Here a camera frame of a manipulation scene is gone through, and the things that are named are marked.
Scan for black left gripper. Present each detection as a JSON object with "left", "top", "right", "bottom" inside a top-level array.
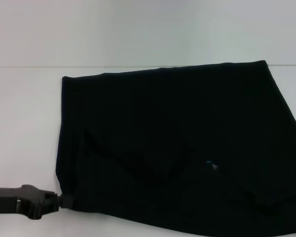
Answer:
[{"left": 0, "top": 184, "right": 74, "bottom": 220}]

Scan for black t-shirt with FREE print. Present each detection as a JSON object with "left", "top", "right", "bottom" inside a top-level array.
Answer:
[{"left": 55, "top": 60, "right": 296, "bottom": 235}]

